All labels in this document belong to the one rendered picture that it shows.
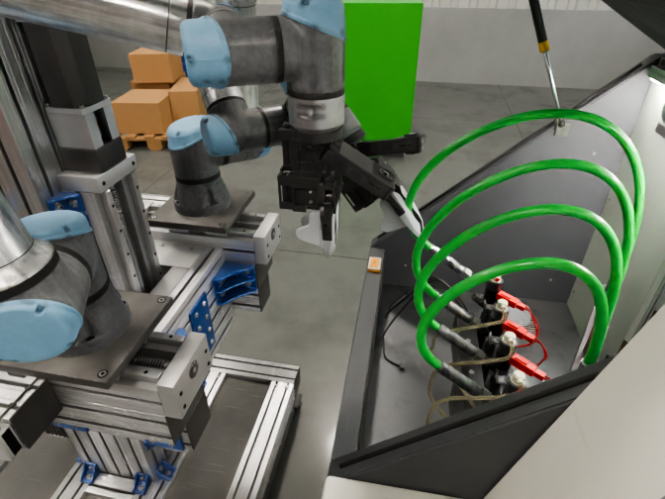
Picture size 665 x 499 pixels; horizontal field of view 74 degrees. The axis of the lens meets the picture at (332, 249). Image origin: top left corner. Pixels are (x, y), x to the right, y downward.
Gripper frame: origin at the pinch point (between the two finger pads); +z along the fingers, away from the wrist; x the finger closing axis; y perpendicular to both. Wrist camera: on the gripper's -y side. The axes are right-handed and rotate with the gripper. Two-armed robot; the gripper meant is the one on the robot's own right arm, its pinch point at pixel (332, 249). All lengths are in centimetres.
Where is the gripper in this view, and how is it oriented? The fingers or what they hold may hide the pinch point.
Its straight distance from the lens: 70.8
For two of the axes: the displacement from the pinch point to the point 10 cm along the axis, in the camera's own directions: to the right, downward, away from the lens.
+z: 0.0, 8.3, 5.5
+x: -1.7, 5.5, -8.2
